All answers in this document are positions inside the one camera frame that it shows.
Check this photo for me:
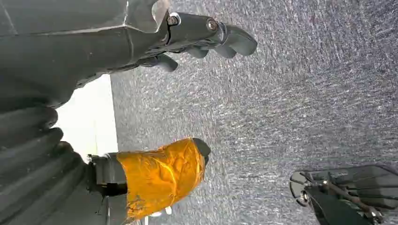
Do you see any pale desk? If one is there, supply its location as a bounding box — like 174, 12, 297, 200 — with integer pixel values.
53, 74, 119, 163

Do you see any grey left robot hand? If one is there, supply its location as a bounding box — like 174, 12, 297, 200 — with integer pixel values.
0, 0, 258, 225

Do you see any ribbed grey left arm sleeve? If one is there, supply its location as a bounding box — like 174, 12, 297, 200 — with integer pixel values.
0, 104, 107, 225

